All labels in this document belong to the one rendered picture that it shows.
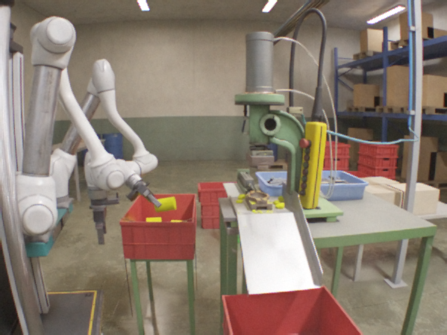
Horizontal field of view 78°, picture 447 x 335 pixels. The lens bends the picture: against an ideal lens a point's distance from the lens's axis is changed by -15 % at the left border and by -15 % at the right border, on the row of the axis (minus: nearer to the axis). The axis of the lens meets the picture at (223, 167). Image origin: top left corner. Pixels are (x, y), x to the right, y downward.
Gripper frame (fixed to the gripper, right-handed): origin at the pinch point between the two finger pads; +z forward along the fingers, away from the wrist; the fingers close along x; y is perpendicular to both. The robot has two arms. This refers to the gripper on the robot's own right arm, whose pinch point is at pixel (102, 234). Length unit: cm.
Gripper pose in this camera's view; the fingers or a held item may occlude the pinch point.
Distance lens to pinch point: 150.9
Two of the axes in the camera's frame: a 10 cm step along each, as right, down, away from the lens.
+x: 2.7, 1.6, -9.5
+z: 0.0, 9.9, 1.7
